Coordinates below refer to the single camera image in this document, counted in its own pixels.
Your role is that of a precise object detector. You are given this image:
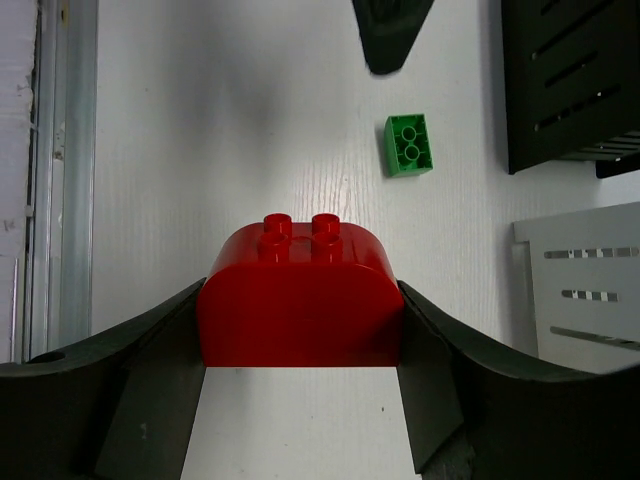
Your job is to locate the dark green 2x2 lego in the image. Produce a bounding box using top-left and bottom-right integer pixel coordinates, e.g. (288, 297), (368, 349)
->
(384, 114), (433, 178)

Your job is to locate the black two-compartment container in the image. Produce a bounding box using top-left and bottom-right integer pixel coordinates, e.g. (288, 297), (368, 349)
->
(501, 0), (639, 179)

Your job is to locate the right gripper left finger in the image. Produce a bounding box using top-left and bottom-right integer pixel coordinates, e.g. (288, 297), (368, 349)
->
(1, 281), (205, 479)

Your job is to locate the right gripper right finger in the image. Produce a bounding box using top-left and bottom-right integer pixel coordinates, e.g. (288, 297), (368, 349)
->
(397, 283), (639, 479)

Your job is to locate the red rounded lego block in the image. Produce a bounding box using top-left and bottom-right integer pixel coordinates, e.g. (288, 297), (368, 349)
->
(196, 213), (404, 368)

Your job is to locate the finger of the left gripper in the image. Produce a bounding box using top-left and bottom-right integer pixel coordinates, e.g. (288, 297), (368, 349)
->
(352, 0), (434, 75)

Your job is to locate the white two-compartment container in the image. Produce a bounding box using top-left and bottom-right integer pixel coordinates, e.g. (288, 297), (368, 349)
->
(513, 203), (639, 373)

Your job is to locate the aluminium table front rail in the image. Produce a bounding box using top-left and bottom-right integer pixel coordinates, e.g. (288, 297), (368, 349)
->
(21, 1), (99, 360)

